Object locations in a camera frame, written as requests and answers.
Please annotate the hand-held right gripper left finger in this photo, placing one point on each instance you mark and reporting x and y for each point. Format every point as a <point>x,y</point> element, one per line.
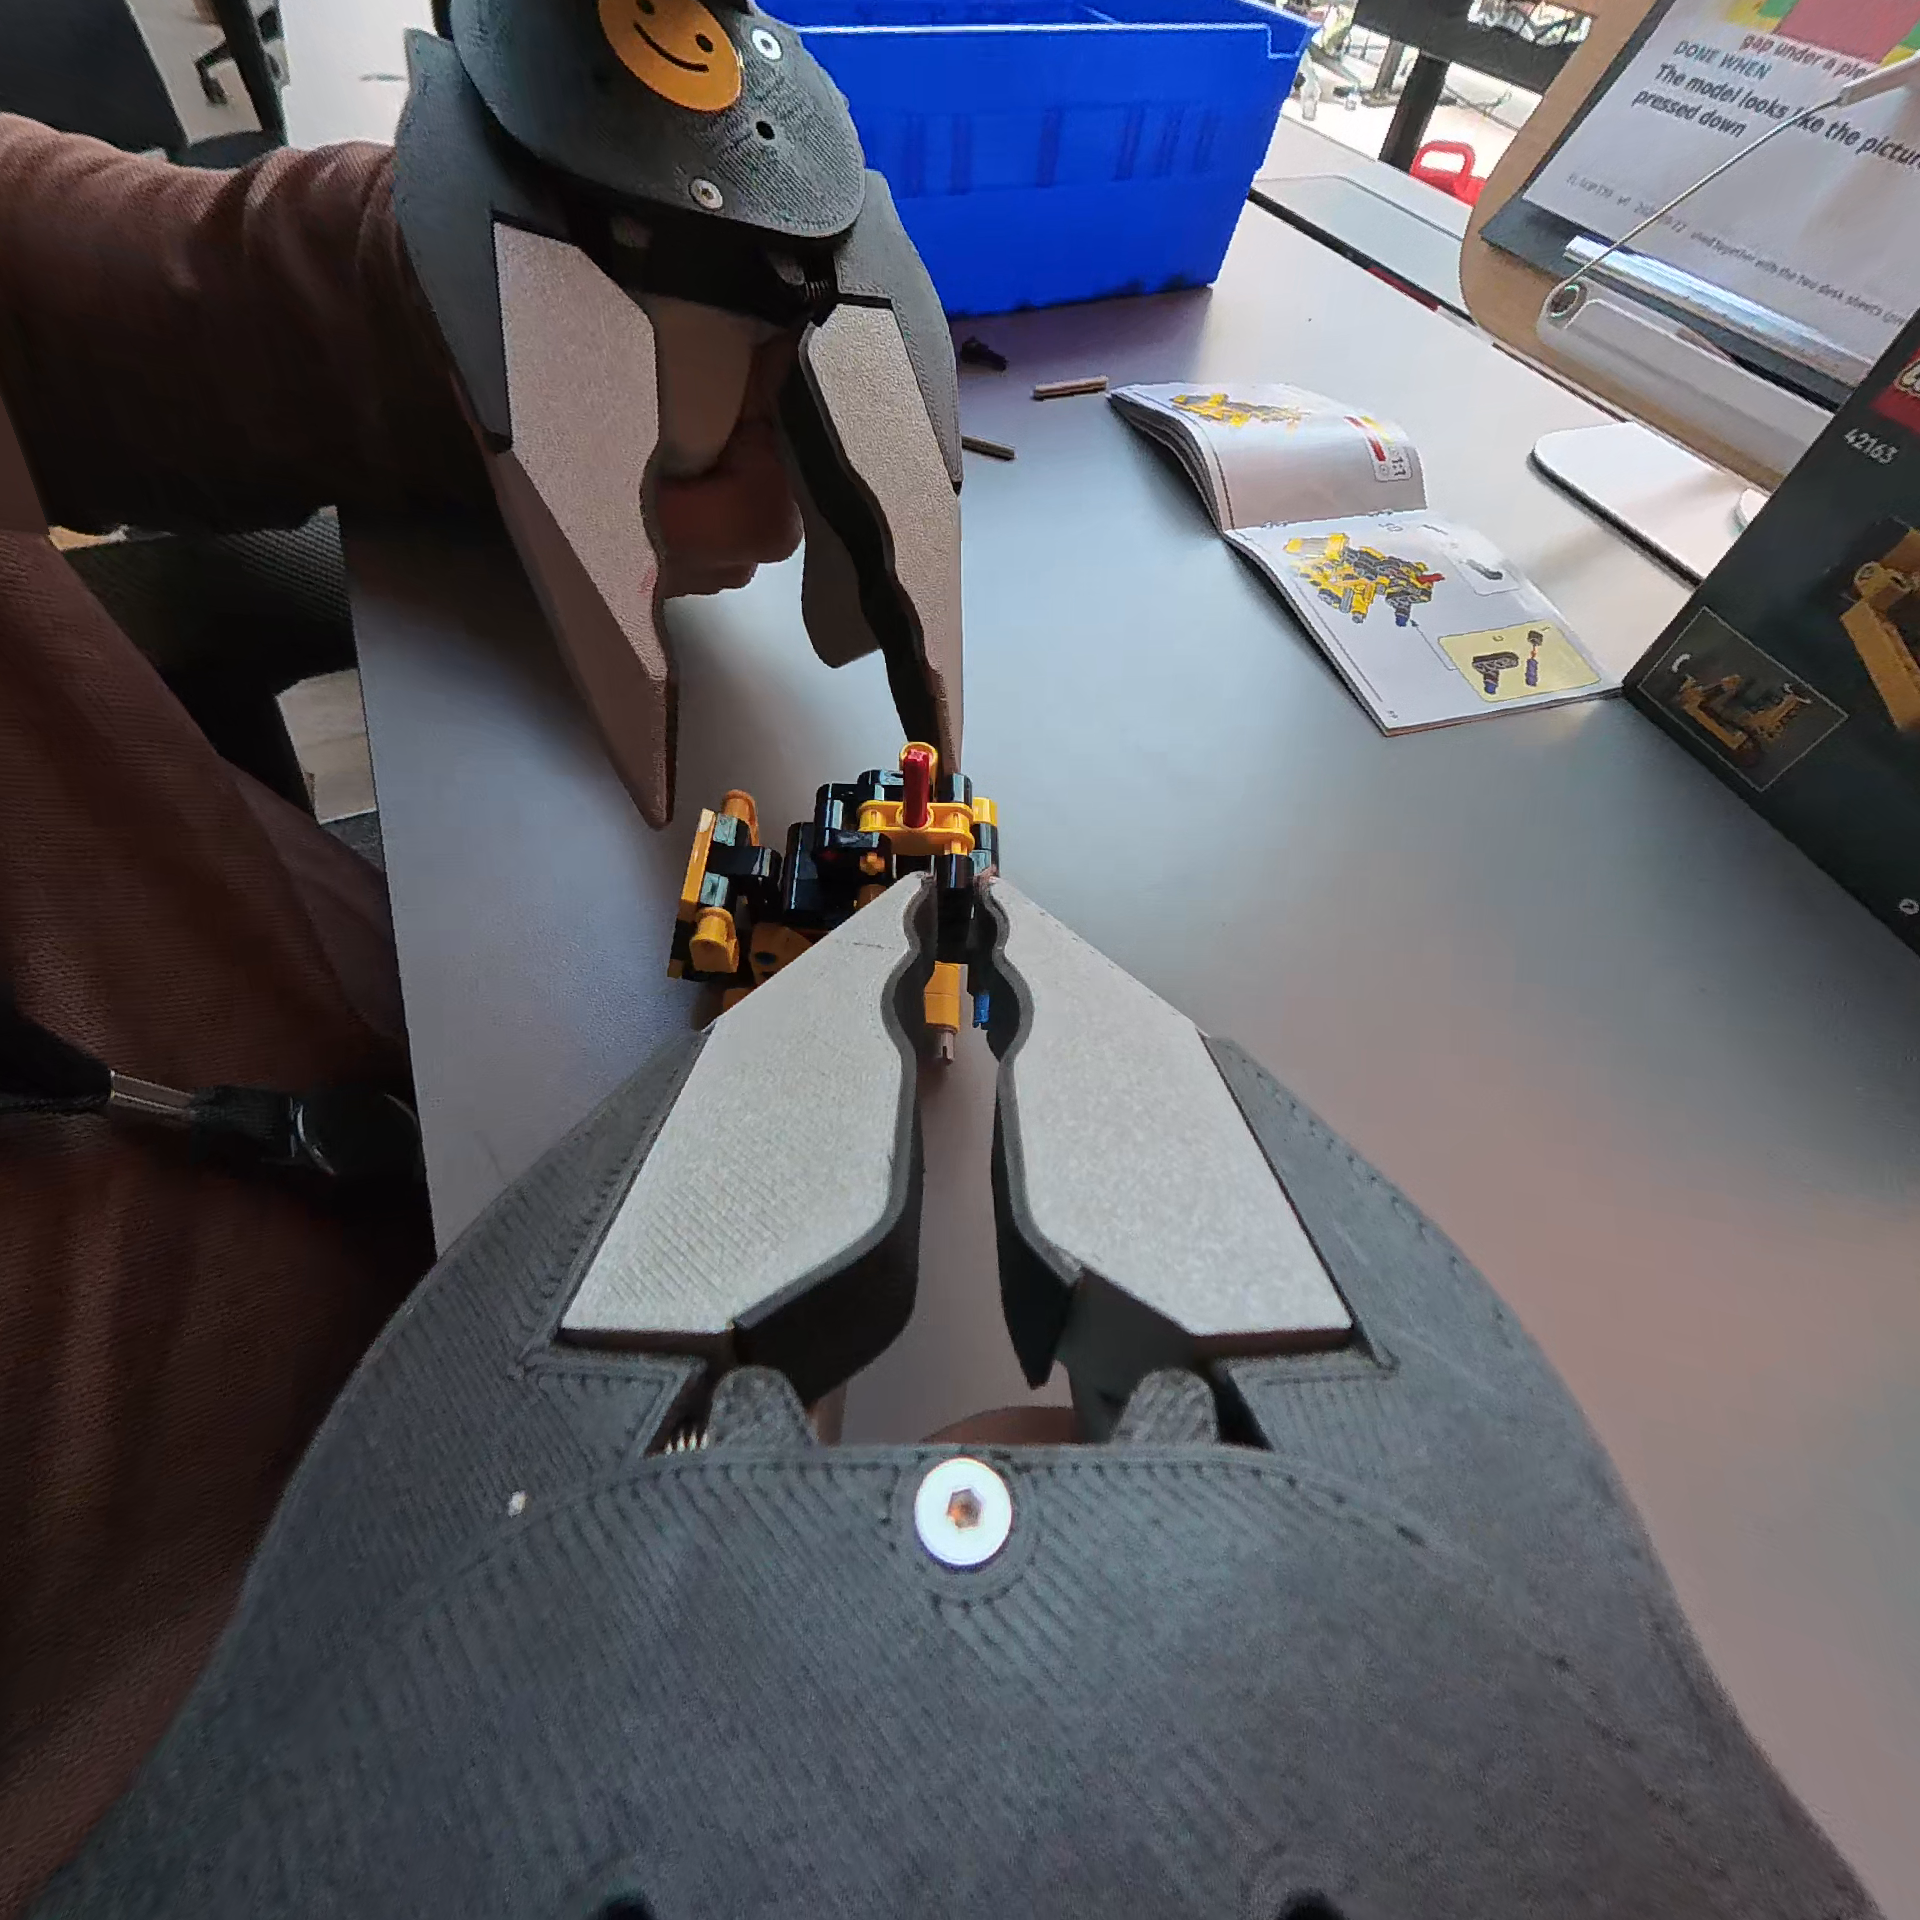
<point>751,1170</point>

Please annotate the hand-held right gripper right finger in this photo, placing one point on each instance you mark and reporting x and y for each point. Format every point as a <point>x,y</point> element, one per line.
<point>1154,1185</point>

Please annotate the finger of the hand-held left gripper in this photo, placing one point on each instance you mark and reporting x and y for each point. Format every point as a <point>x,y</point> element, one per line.
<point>586,451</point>
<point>892,481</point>

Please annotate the yellow lego bulldozer model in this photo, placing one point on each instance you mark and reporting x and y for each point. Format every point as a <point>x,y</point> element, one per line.
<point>720,900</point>

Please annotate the lego instruction booklet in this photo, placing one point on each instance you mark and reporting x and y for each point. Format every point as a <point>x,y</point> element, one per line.
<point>1305,465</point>

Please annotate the dark lego box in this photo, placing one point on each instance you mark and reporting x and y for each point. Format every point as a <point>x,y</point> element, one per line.
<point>1799,674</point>

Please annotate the person's left hand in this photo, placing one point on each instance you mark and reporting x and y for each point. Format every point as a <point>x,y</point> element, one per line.
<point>728,518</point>

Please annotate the blue plastic bin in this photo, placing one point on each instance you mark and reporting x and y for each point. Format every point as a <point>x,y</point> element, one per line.
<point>1050,148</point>

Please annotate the black office chair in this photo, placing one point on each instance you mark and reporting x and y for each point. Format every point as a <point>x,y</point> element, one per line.
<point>211,599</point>

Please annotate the person in brown shirt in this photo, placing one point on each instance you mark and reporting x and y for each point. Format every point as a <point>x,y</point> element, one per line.
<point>148,900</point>

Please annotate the red plastic object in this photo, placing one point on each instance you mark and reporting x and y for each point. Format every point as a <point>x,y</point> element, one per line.
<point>1448,166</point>

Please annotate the brown cardboard board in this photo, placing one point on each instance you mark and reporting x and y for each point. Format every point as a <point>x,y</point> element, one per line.
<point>1499,224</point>

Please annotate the silver monitor stand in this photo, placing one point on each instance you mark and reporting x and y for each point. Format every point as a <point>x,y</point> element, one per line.
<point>1634,481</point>

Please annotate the thin metal rod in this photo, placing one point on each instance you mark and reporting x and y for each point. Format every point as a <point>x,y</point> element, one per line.
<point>1695,201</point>

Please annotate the white instruction sheet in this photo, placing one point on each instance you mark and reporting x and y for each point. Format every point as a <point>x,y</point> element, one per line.
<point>1769,166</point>

